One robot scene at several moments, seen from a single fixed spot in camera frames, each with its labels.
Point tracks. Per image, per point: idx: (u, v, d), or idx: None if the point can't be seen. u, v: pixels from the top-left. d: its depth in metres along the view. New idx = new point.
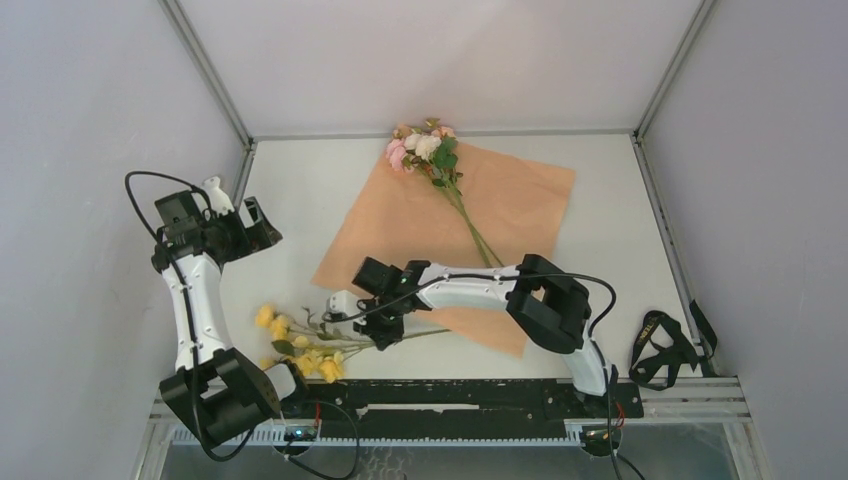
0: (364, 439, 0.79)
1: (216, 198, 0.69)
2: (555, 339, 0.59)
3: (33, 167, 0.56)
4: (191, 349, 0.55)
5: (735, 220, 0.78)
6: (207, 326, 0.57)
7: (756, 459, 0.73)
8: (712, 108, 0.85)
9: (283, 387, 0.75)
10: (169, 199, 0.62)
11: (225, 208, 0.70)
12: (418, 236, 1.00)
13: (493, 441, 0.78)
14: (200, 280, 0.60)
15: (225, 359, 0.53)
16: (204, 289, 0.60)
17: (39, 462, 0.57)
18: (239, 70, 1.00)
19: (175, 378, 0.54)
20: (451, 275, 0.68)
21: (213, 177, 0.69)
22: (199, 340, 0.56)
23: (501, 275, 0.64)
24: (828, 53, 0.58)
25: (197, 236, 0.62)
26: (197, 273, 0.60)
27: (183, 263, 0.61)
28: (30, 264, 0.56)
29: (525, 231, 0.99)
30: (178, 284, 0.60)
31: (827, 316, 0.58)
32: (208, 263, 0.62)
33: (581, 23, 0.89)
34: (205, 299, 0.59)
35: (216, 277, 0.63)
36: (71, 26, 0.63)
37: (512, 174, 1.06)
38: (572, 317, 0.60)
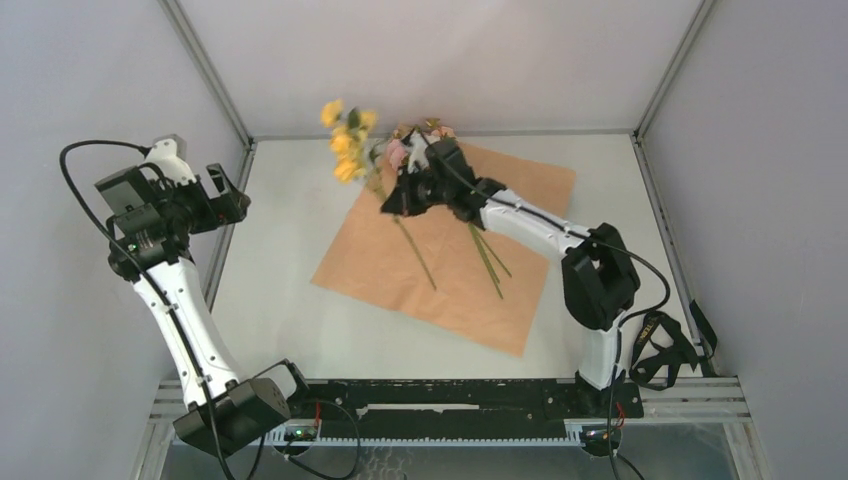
0: (365, 439, 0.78)
1: (171, 167, 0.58)
2: (586, 308, 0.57)
3: (33, 167, 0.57)
4: (200, 384, 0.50)
5: (735, 220, 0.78)
6: (210, 352, 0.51)
7: (756, 459, 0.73)
8: (712, 108, 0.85)
9: (287, 386, 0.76)
10: (117, 183, 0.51)
11: (185, 177, 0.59)
12: (418, 236, 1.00)
13: (493, 441, 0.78)
14: (185, 294, 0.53)
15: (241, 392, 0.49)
16: (195, 309, 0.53)
17: (38, 463, 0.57)
18: (239, 70, 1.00)
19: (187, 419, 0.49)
20: (521, 209, 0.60)
21: (166, 140, 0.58)
22: (204, 370, 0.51)
23: (570, 228, 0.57)
24: (828, 53, 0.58)
25: (163, 231, 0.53)
26: (178, 287, 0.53)
27: (157, 272, 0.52)
28: (30, 264, 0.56)
29: None
30: (156, 303, 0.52)
31: (828, 316, 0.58)
32: (186, 267, 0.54)
33: (581, 23, 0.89)
34: (198, 320, 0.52)
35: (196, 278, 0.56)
36: (71, 26, 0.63)
37: (513, 174, 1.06)
38: (614, 298, 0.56)
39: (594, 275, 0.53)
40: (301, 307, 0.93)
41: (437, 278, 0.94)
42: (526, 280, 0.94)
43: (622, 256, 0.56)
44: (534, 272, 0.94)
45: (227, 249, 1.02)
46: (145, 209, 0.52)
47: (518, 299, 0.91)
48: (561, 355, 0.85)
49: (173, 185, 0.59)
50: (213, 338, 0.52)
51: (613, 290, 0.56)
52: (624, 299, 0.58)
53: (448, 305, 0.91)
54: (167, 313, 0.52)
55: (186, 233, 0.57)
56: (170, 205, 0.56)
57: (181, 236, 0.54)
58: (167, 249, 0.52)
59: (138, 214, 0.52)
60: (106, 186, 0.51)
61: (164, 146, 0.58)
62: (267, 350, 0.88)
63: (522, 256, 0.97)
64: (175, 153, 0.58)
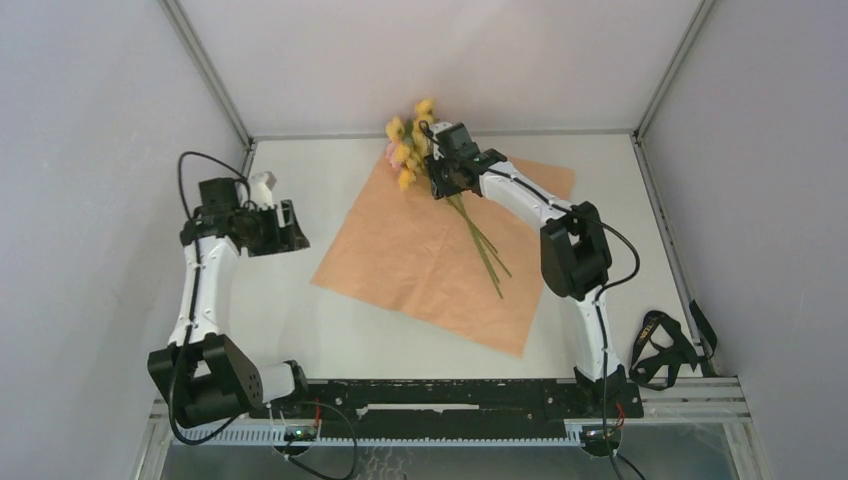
0: (363, 439, 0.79)
1: (259, 193, 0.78)
2: (558, 275, 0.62)
3: (33, 167, 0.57)
4: (185, 327, 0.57)
5: (735, 220, 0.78)
6: (208, 307, 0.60)
7: (756, 459, 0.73)
8: (712, 107, 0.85)
9: (279, 390, 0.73)
10: (213, 182, 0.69)
11: (266, 204, 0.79)
12: (418, 236, 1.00)
13: (494, 441, 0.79)
14: (215, 261, 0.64)
15: (215, 344, 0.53)
16: (215, 274, 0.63)
17: (38, 463, 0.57)
18: (240, 71, 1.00)
19: (163, 351, 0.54)
20: (515, 180, 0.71)
21: (263, 174, 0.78)
22: (195, 320, 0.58)
23: (555, 202, 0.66)
24: (828, 53, 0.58)
25: (226, 223, 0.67)
26: (214, 254, 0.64)
27: (205, 241, 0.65)
28: (30, 264, 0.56)
29: (525, 231, 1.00)
30: (195, 262, 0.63)
31: (827, 316, 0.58)
32: (228, 247, 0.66)
33: (581, 23, 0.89)
34: (213, 283, 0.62)
35: (230, 263, 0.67)
36: (72, 26, 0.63)
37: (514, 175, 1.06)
38: (586, 269, 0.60)
39: (566, 241, 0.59)
40: (302, 307, 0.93)
41: (436, 278, 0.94)
42: (526, 280, 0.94)
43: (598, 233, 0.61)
44: (535, 273, 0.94)
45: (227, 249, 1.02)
46: (222, 199, 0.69)
47: (518, 299, 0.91)
48: (561, 355, 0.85)
49: (256, 208, 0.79)
50: (215, 301, 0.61)
51: (585, 261, 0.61)
52: (596, 276, 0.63)
53: (447, 305, 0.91)
54: (198, 269, 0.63)
55: (245, 238, 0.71)
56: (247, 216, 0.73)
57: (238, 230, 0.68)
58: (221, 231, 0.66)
59: (216, 206, 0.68)
60: (204, 184, 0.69)
61: (260, 181, 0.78)
62: (267, 350, 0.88)
63: (523, 257, 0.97)
64: (266, 185, 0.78)
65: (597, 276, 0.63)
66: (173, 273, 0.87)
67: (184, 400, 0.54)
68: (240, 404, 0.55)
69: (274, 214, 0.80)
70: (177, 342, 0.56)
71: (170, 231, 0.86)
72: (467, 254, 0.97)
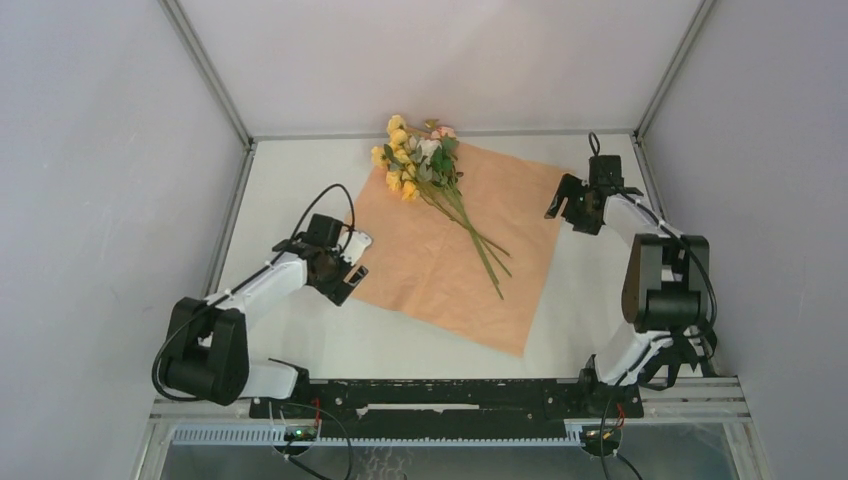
0: (356, 439, 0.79)
1: (353, 247, 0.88)
2: (635, 293, 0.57)
3: (33, 167, 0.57)
4: (221, 294, 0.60)
5: (735, 220, 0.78)
6: (251, 292, 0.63)
7: (756, 459, 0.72)
8: (712, 107, 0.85)
9: (280, 392, 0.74)
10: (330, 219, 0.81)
11: (349, 256, 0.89)
12: (417, 236, 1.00)
13: (494, 441, 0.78)
14: (285, 272, 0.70)
15: (228, 320, 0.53)
16: (275, 278, 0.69)
17: (39, 463, 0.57)
18: (240, 71, 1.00)
19: (194, 301, 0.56)
20: (637, 205, 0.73)
21: (365, 237, 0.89)
22: (234, 295, 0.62)
23: (664, 223, 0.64)
24: (829, 54, 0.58)
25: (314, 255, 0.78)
26: (287, 266, 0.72)
27: (286, 258, 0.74)
28: (30, 264, 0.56)
29: (525, 230, 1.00)
30: (269, 262, 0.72)
31: (827, 316, 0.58)
32: (298, 271, 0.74)
33: (582, 24, 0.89)
34: (270, 281, 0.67)
35: (289, 283, 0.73)
36: (73, 26, 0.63)
37: (514, 176, 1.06)
38: (667, 301, 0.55)
39: (657, 259, 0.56)
40: (302, 308, 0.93)
41: (436, 278, 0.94)
42: (527, 280, 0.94)
43: (698, 273, 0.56)
44: (535, 273, 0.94)
45: (227, 249, 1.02)
46: (324, 233, 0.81)
47: (517, 299, 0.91)
48: (561, 355, 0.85)
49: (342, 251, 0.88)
50: (260, 294, 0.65)
51: (669, 294, 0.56)
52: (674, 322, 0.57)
53: (448, 305, 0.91)
54: (266, 266, 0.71)
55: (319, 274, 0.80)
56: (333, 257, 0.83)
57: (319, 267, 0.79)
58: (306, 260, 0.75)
59: (317, 237, 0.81)
60: (321, 216, 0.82)
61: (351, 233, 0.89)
62: (266, 350, 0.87)
63: (526, 254, 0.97)
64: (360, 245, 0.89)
65: (673, 322, 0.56)
66: (173, 274, 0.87)
67: (177, 354, 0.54)
68: (210, 390, 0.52)
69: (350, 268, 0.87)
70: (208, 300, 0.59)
71: (170, 231, 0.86)
72: (467, 254, 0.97)
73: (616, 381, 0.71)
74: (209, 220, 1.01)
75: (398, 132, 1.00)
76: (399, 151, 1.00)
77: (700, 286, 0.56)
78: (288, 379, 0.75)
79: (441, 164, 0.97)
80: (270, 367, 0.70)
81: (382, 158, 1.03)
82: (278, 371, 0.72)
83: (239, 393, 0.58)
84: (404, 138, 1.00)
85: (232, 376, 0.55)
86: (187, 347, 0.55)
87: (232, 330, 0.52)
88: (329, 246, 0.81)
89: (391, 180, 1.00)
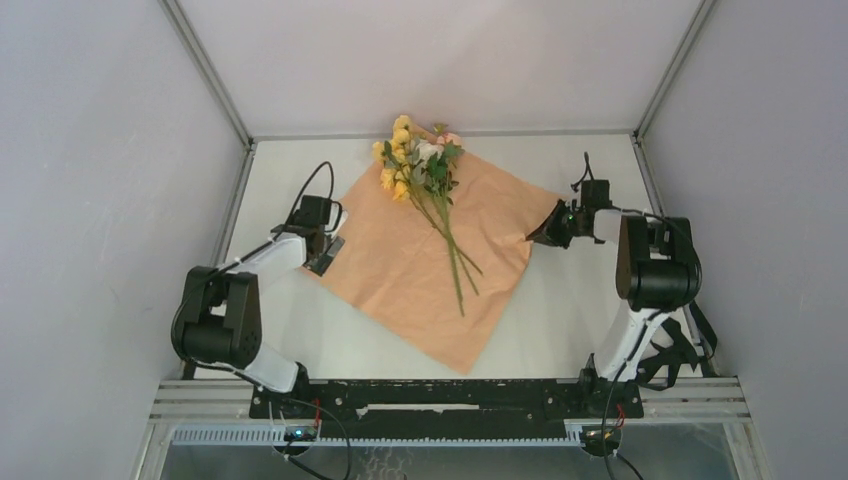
0: (354, 439, 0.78)
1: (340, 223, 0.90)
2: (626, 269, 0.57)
3: (32, 169, 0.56)
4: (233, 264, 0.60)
5: (735, 221, 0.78)
6: (259, 261, 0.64)
7: (756, 459, 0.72)
8: (712, 107, 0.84)
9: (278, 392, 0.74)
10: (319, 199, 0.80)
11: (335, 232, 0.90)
12: (398, 238, 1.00)
13: (494, 441, 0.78)
14: (289, 244, 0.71)
15: (240, 281, 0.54)
16: (279, 251, 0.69)
17: (39, 463, 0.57)
18: (240, 70, 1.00)
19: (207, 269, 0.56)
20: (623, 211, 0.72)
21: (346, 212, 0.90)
22: (243, 264, 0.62)
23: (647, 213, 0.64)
24: (828, 54, 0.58)
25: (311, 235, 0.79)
26: (290, 241, 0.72)
27: (282, 235, 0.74)
28: (29, 265, 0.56)
29: (503, 249, 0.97)
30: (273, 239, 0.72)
31: (828, 317, 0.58)
32: (297, 245, 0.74)
33: (582, 24, 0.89)
34: (275, 254, 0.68)
35: (293, 255, 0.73)
36: (72, 27, 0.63)
37: (506, 191, 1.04)
38: (658, 273, 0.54)
39: (642, 234, 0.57)
40: (301, 308, 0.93)
41: (403, 282, 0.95)
42: (490, 298, 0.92)
43: (685, 246, 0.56)
44: (502, 293, 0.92)
45: (227, 249, 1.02)
46: (316, 214, 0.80)
47: (477, 318, 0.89)
48: (561, 355, 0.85)
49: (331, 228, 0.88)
50: (267, 263, 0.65)
51: (660, 266, 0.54)
52: (667, 298, 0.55)
53: (406, 312, 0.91)
54: (270, 240, 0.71)
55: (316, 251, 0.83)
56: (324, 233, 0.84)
57: (315, 246, 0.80)
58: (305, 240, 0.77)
59: (310, 217, 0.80)
60: (309, 197, 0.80)
61: (336, 211, 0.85)
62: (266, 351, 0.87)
63: (495, 271, 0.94)
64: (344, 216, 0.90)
65: (668, 296, 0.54)
66: (172, 274, 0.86)
67: (192, 320, 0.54)
68: (228, 351, 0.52)
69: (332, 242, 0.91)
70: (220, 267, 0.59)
71: (170, 231, 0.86)
72: (438, 264, 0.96)
73: (614, 376, 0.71)
74: (209, 220, 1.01)
75: (403, 131, 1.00)
76: (398, 151, 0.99)
77: (689, 259, 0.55)
78: (290, 373, 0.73)
79: (435, 171, 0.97)
80: (277, 355, 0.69)
81: (382, 154, 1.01)
82: (283, 361, 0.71)
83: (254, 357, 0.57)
84: (406, 138, 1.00)
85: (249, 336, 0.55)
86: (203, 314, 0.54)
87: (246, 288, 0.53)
88: (322, 226, 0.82)
89: (385, 177, 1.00)
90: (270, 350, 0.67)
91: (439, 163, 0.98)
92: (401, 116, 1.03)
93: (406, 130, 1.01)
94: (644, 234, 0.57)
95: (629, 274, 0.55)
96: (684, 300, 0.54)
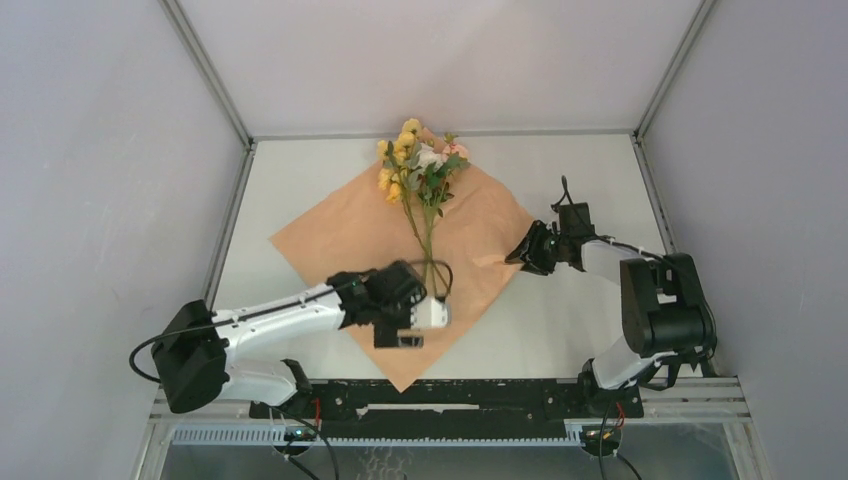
0: (334, 440, 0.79)
1: (423, 307, 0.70)
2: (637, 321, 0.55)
3: (33, 168, 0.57)
4: (228, 320, 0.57)
5: (736, 220, 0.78)
6: (256, 328, 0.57)
7: (756, 459, 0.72)
8: (713, 107, 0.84)
9: (273, 397, 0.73)
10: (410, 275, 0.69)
11: (414, 320, 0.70)
12: (384, 241, 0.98)
13: (494, 441, 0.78)
14: (316, 313, 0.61)
15: (209, 348, 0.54)
16: (300, 321, 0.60)
17: (39, 463, 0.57)
18: (240, 70, 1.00)
19: (203, 311, 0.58)
20: (614, 244, 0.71)
21: (445, 316, 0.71)
22: (240, 323, 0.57)
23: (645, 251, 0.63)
24: (828, 54, 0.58)
25: (366, 307, 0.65)
26: (321, 310, 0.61)
27: (331, 296, 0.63)
28: (30, 264, 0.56)
29: (481, 271, 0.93)
30: (304, 298, 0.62)
31: (829, 316, 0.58)
32: (335, 319, 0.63)
33: (582, 23, 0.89)
34: (288, 323, 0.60)
35: (321, 326, 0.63)
36: (73, 27, 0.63)
37: (505, 210, 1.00)
38: (670, 324, 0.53)
39: (647, 280, 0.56)
40: None
41: None
42: (453, 318, 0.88)
43: (692, 289, 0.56)
44: (466, 317, 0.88)
45: (226, 249, 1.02)
46: (393, 287, 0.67)
47: (434, 336, 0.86)
48: (560, 355, 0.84)
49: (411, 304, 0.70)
50: (266, 332, 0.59)
51: (671, 315, 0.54)
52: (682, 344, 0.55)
53: None
54: (296, 302, 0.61)
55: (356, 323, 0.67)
56: (391, 311, 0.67)
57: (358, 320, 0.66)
58: (354, 307, 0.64)
59: (389, 290, 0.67)
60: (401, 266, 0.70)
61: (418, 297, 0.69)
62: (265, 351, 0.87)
63: (464, 293, 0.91)
64: (434, 322, 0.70)
65: (684, 342, 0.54)
66: (172, 274, 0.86)
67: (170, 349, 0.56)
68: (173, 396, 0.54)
69: (404, 323, 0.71)
70: (218, 317, 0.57)
71: (170, 231, 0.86)
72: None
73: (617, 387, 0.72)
74: (209, 220, 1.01)
75: (409, 136, 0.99)
76: (400, 153, 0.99)
77: (699, 302, 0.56)
78: (280, 392, 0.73)
79: (431, 180, 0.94)
80: (264, 379, 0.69)
81: (382, 154, 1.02)
82: (274, 382, 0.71)
83: (201, 407, 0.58)
84: (410, 141, 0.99)
85: (198, 393, 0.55)
86: (179, 345, 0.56)
87: (206, 361, 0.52)
88: (392, 304, 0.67)
89: (381, 177, 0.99)
90: (255, 375, 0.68)
91: (437, 174, 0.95)
92: (412, 120, 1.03)
93: (412, 134, 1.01)
94: (648, 279, 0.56)
95: (642, 326, 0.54)
96: (699, 344, 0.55)
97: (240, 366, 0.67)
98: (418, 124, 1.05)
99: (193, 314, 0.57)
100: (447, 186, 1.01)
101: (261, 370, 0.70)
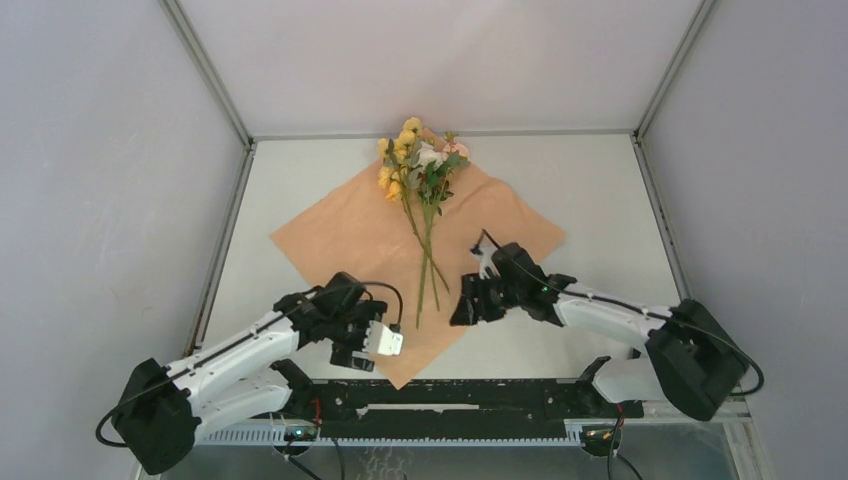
0: (343, 440, 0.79)
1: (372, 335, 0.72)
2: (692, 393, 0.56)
3: (32, 166, 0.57)
4: (184, 371, 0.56)
5: (736, 219, 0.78)
6: (215, 370, 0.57)
7: (756, 459, 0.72)
8: (713, 105, 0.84)
9: (265, 407, 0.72)
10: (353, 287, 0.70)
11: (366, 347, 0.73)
12: (382, 239, 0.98)
13: (493, 441, 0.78)
14: (269, 342, 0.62)
15: (174, 401, 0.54)
16: (255, 354, 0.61)
17: (39, 462, 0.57)
18: (238, 69, 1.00)
19: (154, 368, 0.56)
20: (592, 300, 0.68)
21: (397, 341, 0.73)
22: (196, 369, 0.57)
23: (649, 311, 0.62)
24: (827, 51, 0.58)
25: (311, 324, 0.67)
26: (274, 336, 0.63)
27: (278, 322, 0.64)
28: (29, 259, 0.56)
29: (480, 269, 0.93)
30: (254, 329, 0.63)
31: (829, 314, 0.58)
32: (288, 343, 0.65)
33: (581, 22, 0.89)
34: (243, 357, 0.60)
35: (277, 352, 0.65)
36: (73, 27, 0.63)
37: (505, 210, 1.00)
38: (714, 383, 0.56)
39: (684, 355, 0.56)
40: None
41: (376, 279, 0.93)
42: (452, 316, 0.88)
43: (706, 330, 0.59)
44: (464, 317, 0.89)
45: (225, 248, 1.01)
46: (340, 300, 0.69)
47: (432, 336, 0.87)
48: (560, 355, 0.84)
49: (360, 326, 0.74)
50: (226, 372, 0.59)
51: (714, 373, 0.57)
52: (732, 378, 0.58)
53: None
54: (248, 336, 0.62)
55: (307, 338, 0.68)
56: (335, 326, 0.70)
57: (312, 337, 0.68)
58: (301, 322, 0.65)
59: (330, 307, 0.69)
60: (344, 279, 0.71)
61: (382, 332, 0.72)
62: None
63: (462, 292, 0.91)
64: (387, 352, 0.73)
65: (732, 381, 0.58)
66: (172, 273, 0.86)
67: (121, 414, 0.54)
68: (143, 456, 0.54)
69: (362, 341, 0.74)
70: (171, 371, 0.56)
71: (170, 229, 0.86)
72: (406, 269, 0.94)
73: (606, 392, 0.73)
74: (208, 219, 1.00)
75: (410, 133, 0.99)
76: (400, 151, 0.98)
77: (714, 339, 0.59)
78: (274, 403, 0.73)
79: (430, 178, 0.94)
80: (248, 399, 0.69)
81: (383, 150, 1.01)
82: (260, 395, 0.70)
83: (179, 457, 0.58)
84: (410, 139, 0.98)
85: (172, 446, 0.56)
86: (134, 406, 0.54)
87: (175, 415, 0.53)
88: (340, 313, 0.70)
89: (381, 176, 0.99)
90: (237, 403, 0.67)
91: (437, 172, 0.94)
92: (412, 119, 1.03)
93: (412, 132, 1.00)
94: (681, 351, 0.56)
95: (706, 402, 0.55)
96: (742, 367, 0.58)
97: (221, 401, 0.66)
98: (419, 122, 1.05)
99: (143, 376, 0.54)
100: (447, 185, 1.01)
101: (245, 392, 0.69)
